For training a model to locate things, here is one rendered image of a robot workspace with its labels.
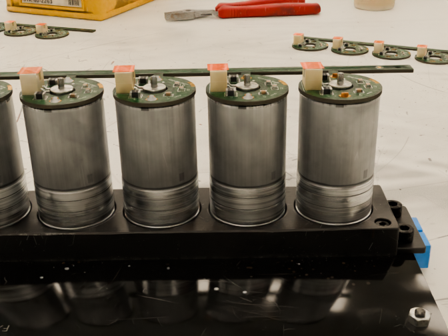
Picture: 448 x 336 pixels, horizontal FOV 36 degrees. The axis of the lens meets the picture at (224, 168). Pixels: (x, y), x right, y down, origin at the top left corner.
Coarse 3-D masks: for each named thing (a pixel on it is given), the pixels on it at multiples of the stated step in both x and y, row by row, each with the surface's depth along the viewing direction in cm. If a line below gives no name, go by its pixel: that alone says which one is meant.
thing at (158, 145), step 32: (128, 128) 20; (160, 128) 20; (192, 128) 21; (128, 160) 21; (160, 160) 20; (192, 160) 21; (128, 192) 21; (160, 192) 21; (192, 192) 21; (160, 224) 21
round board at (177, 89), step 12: (144, 84) 21; (168, 84) 21; (180, 84) 21; (192, 84) 21; (120, 96) 20; (132, 96) 20; (144, 96) 20; (156, 96) 20; (168, 96) 20; (180, 96) 20; (192, 96) 20
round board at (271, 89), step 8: (232, 80) 21; (240, 80) 21; (256, 80) 21; (264, 80) 21; (272, 80) 21; (280, 80) 21; (208, 88) 21; (232, 88) 20; (264, 88) 20; (272, 88) 20; (280, 88) 20; (288, 88) 20; (208, 96) 20; (216, 96) 20; (224, 96) 20; (232, 96) 20; (240, 96) 20; (256, 96) 20; (264, 96) 20; (272, 96) 20; (280, 96) 20; (232, 104) 20; (240, 104) 20; (248, 104) 19; (256, 104) 20
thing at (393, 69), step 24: (0, 72) 22; (48, 72) 22; (72, 72) 22; (96, 72) 22; (144, 72) 22; (168, 72) 22; (192, 72) 22; (240, 72) 22; (264, 72) 22; (288, 72) 22; (336, 72) 22; (360, 72) 22; (384, 72) 22; (408, 72) 22
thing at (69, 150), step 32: (32, 128) 20; (64, 128) 20; (96, 128) 20; (32, 160) 21; (64, 160) 20; (96, 160) 21; (64, 192) 21; (96, 192) 21; (64, 224) 21; (96, 224) 22
